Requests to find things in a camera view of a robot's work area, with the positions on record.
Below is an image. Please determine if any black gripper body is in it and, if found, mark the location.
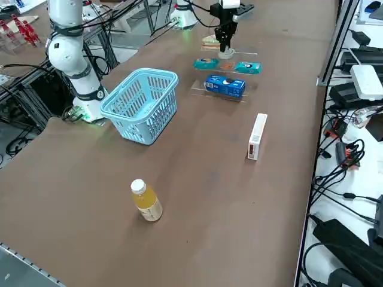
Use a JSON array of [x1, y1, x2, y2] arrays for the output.
[[210, 4, 240, 30]]

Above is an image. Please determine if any clear acrylic display shelf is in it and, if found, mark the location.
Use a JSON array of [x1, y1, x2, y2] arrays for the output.
[[190, 44, 260, 104]]

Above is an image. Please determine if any glass cookie jar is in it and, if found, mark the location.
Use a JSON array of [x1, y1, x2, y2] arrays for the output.
[[218, 53, 236, 72]]

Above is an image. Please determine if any blue Oreo cookie box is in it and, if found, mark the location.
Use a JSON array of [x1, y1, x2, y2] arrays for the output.
[[203, 74, 247, 101]]

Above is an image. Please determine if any wrapped sandwich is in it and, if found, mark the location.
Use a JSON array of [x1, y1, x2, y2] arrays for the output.
[[200, 35, 224, 50]]

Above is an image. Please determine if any teal snack packet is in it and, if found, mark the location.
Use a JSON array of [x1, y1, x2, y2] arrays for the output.
[[193, 57, 220, 71], [235, 61, 263, 76]]

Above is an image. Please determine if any white and yellow carton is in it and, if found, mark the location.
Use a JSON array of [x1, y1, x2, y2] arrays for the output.
[[247, 112, 269, 161]]

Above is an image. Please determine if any light blue plastic basket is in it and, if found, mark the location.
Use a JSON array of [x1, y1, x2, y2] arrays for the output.
[[100, 68, 180, 146]]

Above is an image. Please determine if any small black power adapter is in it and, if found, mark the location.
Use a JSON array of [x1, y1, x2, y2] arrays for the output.
[[351, 29, 372, 46]]

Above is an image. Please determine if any orange and black connector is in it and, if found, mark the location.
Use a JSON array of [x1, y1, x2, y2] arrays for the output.
[[325, 118, 349, 139]]

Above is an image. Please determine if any black plug with orange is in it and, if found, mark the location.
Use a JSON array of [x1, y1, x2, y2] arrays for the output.
[[335, 139, 366, 170]]

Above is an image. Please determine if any yellow juice bottle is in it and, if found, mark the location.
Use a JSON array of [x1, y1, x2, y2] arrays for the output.
[[130, 178, 164, 222]]

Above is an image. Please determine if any red bottle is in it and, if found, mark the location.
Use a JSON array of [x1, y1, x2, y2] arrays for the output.
[[0, 20, 15, 43], [11, 14, 28, 43], [22, 20, 41, 47]]

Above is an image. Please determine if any large black power adapter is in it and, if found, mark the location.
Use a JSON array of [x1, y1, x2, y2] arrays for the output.
[[312, 218, 383, 287]]

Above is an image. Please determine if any grey metal plate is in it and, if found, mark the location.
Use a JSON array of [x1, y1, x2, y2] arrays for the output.
[[0, 242, 65, 287]]

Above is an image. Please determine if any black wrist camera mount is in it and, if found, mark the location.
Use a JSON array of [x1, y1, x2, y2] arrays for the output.
[[233, 4, 255, 23]]

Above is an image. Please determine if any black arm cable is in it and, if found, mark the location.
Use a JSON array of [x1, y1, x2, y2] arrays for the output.
[[184, 0, 221, 29]]

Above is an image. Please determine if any aluminium frame post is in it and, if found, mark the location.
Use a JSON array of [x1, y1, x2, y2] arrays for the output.
[[317, 0, 360, 87]]

